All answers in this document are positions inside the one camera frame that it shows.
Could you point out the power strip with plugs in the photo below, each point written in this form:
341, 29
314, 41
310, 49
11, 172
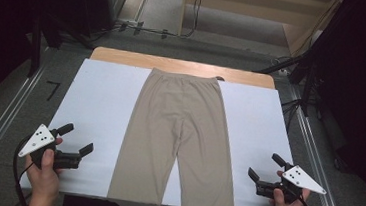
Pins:
129, 26

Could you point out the metal floor rail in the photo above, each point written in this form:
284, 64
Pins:
316, 168
1, 127

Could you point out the black metal stand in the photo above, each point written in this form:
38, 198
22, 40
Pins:
306, 80
36, 46

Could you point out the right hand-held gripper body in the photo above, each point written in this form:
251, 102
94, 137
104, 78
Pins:
301, 180

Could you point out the white table cover board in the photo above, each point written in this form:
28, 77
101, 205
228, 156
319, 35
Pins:
104, 102

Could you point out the light wooden cabinet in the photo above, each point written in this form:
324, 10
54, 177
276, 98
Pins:
246, 4

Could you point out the beige pants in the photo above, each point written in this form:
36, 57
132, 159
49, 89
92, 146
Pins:
176, 115

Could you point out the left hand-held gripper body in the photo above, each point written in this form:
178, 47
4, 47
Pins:
38, 140

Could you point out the person's left hand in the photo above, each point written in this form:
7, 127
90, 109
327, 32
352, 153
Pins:
43, 181

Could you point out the wooden table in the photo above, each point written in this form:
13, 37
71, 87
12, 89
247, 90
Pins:
124, 57

